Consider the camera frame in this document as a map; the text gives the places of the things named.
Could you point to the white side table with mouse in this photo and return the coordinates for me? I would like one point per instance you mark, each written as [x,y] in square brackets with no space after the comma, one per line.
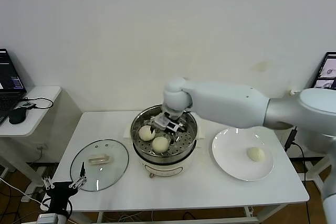
[39,119]

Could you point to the white wall outlet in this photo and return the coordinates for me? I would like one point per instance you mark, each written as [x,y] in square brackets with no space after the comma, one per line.
[43,147]

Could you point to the grey laptop camera views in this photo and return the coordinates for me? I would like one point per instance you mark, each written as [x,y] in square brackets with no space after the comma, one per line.
[328,72]

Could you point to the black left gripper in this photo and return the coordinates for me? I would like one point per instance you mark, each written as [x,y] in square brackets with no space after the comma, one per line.
[60,195]

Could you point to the cream electric cooking pot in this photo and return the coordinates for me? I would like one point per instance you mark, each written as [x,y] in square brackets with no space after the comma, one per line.
[162,169]

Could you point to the stainless steel steamer basket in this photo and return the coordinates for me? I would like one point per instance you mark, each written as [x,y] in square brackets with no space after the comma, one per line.
[183,142]

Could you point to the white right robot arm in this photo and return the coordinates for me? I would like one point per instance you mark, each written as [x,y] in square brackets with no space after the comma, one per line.
[223,100]

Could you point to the white floor power strip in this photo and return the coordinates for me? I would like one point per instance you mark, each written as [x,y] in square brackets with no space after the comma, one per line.
[27,198]

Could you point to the small black usb hub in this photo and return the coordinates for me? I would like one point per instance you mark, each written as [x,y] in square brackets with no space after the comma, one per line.
[27,105]

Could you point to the round glass pot lid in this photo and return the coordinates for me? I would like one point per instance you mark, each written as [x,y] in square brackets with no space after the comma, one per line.
[110,171]

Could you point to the white round plate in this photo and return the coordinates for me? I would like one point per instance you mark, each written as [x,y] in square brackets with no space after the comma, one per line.
[236,155]

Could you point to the black computer mouse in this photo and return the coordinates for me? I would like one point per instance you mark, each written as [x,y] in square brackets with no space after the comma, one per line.
[18,116]

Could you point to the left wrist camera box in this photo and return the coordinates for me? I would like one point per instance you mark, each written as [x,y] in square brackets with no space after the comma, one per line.
[50,219]

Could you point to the black laptop dark screen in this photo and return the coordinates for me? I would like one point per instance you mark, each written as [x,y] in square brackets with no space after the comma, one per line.
[10,77]

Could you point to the white steamed baozi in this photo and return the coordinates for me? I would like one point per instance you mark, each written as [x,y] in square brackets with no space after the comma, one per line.
[144,133]
[256,154]
[160,144]

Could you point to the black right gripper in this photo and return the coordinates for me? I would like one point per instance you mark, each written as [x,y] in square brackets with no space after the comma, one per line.
[177,125]

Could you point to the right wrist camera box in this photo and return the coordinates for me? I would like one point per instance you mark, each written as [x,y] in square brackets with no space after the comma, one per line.
[162,122]

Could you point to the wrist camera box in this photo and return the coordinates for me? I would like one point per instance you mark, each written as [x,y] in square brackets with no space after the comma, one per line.
[162,122]
[50,219]

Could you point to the white main table frame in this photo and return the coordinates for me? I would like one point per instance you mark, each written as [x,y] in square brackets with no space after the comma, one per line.
[170,220]

